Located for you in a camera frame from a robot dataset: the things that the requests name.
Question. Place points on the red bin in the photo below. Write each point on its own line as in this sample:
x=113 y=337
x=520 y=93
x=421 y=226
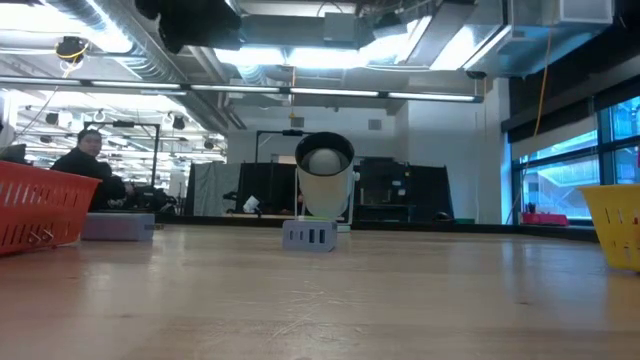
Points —
x=545 y=219

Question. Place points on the grey ceiling unit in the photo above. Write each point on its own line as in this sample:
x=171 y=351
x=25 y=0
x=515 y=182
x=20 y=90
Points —
x=342 y=29

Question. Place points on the yellow plastic basket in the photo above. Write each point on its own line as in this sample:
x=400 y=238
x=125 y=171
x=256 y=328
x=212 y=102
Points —
x=617 y=240

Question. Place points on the grey curtain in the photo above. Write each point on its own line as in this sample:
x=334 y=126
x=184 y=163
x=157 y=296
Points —
x=212 y=187

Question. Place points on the black gantry frame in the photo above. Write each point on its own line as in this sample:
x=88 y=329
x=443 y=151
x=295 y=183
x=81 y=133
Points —
x=292 y=132
x=122 y=123

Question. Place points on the lavender wall charger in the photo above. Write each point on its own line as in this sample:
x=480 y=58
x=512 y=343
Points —
x=117 y=227

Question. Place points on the lavender multi-port charger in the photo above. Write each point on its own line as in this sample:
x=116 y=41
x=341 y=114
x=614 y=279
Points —
x=300 y=239

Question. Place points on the black curtain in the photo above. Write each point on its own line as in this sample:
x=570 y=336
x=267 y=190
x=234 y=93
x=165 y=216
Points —
x=270 y=185

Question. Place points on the orange plastic basket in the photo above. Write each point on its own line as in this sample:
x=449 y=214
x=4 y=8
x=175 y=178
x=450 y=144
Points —
x=60 y=225

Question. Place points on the small white device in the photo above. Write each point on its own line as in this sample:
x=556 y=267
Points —
x=251 y=204

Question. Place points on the person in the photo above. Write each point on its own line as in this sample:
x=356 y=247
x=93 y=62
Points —
x=82 y=165

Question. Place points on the black round object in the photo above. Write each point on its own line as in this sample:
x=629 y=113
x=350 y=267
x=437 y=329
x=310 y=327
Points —
x=442 y=216

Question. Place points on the long ceiling light strip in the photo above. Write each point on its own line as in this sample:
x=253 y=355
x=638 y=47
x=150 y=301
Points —
x=330 y=92

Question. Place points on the black table frame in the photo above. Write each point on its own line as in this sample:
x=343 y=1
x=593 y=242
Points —
x=450 y=227

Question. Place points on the small green charger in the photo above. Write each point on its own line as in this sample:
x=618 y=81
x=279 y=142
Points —
x=320 y=218

